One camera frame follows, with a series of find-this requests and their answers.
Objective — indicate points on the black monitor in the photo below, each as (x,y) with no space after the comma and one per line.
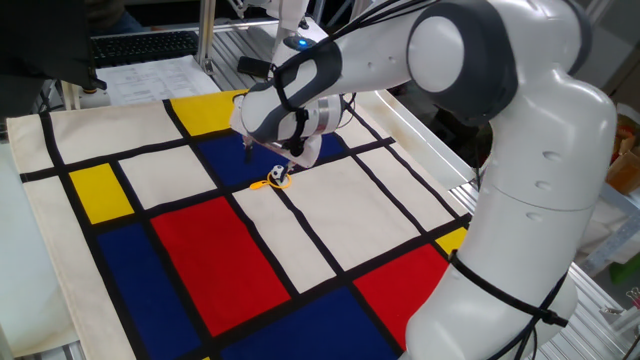
(40,45)

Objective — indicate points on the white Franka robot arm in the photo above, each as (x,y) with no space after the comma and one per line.
(540,175)

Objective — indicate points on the upright aluminium frame post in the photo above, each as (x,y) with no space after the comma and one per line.
(206,35)

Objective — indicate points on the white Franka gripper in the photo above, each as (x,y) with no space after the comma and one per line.
(307,157)

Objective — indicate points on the printed white paper sheet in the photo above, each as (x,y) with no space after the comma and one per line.
(155,80)

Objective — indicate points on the black computer keyboard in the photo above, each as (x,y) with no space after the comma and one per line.
(145,47)

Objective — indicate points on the aluminium shelf rail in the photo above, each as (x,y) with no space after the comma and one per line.
(615,235)

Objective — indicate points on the person in dark clothes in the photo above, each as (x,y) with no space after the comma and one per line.
(112,17)

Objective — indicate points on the green plastic object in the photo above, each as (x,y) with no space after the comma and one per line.
(627,270)

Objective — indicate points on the orange cardboard box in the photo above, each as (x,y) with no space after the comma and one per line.
(625,172)

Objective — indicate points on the Mondrian colour block cloth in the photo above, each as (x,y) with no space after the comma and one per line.
(215,260)

